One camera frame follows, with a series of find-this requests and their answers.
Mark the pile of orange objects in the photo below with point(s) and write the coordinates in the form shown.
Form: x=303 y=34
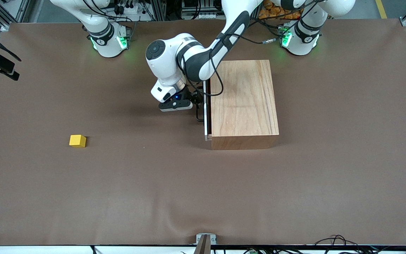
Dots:
x=271 y=14

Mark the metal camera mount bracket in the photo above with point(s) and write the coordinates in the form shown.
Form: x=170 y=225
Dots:
x=206 y=243

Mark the yellow cube block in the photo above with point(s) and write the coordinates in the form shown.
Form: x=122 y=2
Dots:
x=78 y=141

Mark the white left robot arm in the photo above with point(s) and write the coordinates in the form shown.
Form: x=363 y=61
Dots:
x=166 y=60

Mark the brown table cover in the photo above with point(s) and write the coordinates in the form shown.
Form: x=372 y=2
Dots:
x=153 y=176

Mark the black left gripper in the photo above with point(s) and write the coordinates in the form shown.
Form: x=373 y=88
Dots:
x=193 y=96

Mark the light wooden cabinet box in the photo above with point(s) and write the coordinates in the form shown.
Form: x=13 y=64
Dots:
x=248 y=106

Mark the white power strip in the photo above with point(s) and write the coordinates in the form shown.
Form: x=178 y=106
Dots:
x=139 y=17

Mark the aluminium equipment rack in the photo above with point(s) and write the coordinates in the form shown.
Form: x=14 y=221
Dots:
x=206 y=16

